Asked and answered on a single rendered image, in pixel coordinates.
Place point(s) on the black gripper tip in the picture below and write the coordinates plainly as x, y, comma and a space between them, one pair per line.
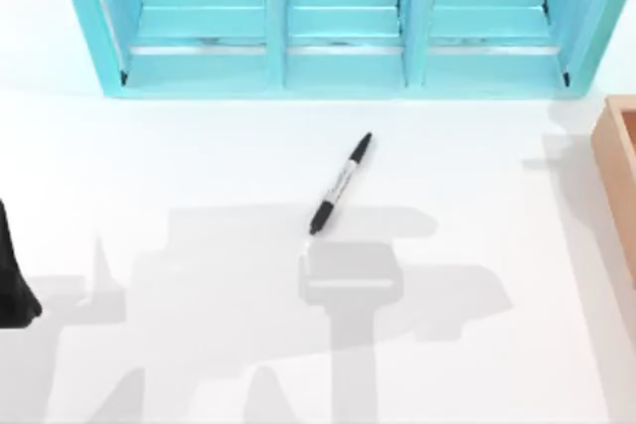
12, 290

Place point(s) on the light blue rack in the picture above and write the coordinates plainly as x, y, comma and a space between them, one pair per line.
343, 74

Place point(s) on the shallow salmon-coloured box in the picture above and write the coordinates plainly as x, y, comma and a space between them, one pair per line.
616, 171

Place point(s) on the black marker pen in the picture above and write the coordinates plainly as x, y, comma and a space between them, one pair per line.
341, 185

